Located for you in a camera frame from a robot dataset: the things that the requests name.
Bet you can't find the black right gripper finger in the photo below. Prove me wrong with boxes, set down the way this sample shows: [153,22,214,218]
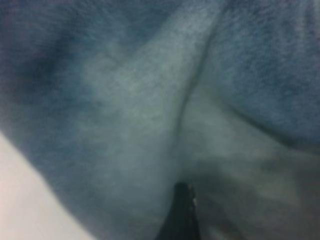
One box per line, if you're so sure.
[154,182,201,240]

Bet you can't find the blue denim shorts basketball print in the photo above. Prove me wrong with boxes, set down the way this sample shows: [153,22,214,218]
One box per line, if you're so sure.
[0,0,320,240]

